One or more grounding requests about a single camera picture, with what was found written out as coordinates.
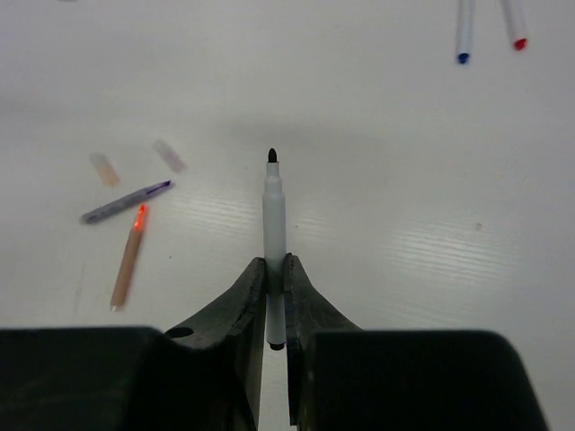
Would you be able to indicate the orange highlighter pen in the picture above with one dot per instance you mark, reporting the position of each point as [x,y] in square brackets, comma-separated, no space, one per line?
[129,259]

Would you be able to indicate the black marker pen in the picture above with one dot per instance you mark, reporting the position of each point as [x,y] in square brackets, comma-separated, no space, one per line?
[275,251]

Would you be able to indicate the red marker pen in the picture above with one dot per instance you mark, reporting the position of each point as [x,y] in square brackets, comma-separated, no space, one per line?
[514,17]

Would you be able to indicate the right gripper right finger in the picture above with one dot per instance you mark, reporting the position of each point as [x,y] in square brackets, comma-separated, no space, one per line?
[306,312]

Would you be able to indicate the blue marker pen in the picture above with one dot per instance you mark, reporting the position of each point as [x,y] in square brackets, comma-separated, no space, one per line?
[464,31]

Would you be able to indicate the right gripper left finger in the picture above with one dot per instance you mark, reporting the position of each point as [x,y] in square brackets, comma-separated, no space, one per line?
[226,340]

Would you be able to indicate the purple highlighter pen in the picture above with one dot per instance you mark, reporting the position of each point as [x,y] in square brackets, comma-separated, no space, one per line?
[120,205]

